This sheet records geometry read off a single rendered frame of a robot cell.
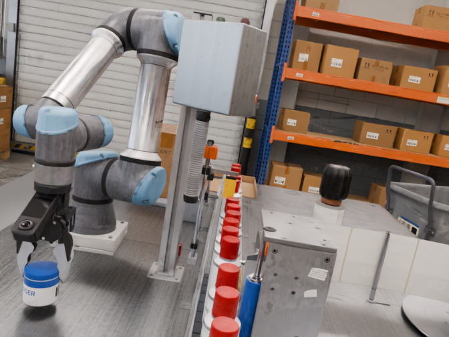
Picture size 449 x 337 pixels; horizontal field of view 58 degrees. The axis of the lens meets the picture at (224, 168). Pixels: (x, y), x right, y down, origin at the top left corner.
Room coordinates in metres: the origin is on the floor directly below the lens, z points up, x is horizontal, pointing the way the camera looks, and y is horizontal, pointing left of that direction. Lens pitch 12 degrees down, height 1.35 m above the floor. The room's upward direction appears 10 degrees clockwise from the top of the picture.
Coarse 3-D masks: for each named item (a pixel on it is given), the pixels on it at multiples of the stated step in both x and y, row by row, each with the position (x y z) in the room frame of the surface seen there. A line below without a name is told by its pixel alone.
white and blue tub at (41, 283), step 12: (36, 264) 0.79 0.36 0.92; (48, 264) 0.80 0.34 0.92; (24, 276) 0.76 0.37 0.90; (36, 276) 0.75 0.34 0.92; (48, 276) 0.75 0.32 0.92; (24, 288) 0.75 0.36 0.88; (36, 288) 0.75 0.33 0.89; (48, 288) 0.76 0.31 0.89; (24, 300) 0.75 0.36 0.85; (36, 300) 0.75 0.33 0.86; (48, 300) 0.76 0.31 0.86
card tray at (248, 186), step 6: (216, 174) 2.21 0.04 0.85; (222, 174) 2.21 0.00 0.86; (216, 180) 2.14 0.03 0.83; (246, 180) 2.21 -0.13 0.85; (252, 180) 2.21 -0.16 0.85; (210, 186) 1.99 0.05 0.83; (216, 186) 2.01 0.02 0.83; (246, 186) 2.12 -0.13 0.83; (252, 186) 2.14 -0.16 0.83; (216, 192) 1.91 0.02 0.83; (246, 192) 1.99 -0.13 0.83; (252, 192) 2.01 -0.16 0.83; (252, 198) 1.91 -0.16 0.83
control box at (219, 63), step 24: (192, 24) 0.95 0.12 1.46; (216, 24) 0.91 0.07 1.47; (240, 24) 0.87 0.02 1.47; (192, 48) 0.94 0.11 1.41; (216, 48) 0.90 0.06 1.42; (240, 48) 0.87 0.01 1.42; (264, 48) 0.94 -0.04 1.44; (192, 72) 0.93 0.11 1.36; (216, 72) 0.90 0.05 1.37; (240, 72) 0.88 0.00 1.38; (192, 96) 0.93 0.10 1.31; (216, 96) 0.89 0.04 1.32; (240, 96) 0.89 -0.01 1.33
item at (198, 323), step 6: (210, 264) 1.01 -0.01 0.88; (204, 276) 0.94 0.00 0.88; (204, 282) 0.91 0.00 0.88; (204, 288) 0.88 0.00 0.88; (204, 294) 0.85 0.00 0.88; (204, 300) 0.82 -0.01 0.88; (198, 306) 0.80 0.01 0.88; (198, 312) 0.77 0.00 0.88; (198, 318) 0.75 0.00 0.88; (198, 324) 0.73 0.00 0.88; (198, 330) 0.71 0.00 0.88; (192, 336) 0.69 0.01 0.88; (198, 336) 0.69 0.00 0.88
